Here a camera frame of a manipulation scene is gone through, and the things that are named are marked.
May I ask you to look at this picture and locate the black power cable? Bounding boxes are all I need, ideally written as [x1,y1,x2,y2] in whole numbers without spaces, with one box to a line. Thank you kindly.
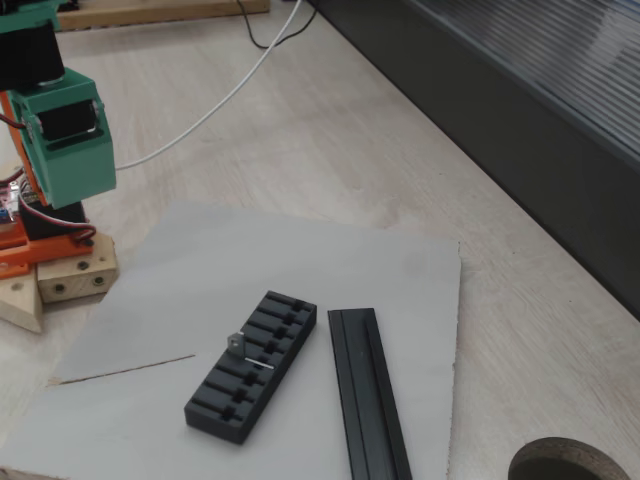
[235,0,319,50]

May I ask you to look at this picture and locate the black aluminium profile rail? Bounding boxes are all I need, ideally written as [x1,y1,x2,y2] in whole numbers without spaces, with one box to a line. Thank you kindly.
[327,307,414,480]

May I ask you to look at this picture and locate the white usb cable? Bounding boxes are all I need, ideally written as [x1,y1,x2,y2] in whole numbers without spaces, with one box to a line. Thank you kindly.
[115,0,305,170]

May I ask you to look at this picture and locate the small grey metal pin part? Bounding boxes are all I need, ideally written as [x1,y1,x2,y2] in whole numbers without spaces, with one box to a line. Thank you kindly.
[227,330,275,370]

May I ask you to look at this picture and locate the black slotted holder block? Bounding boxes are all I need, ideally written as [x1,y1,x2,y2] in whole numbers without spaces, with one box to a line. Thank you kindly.
[183,289,318,445]

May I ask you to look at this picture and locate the wooden robot base mount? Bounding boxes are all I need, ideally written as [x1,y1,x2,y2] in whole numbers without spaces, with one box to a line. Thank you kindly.
[0,233,119,334]

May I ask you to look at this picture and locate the horizontal window blinds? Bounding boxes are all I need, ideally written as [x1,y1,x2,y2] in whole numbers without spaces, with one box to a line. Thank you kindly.
[407,0,640,161]

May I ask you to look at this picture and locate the red white black servo cable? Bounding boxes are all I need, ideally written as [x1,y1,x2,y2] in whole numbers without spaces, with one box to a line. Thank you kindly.
[18,193,97,247]

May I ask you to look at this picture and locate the grey paper sheet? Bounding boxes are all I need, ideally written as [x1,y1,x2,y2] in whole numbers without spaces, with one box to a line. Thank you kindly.
[0,199,462,480]

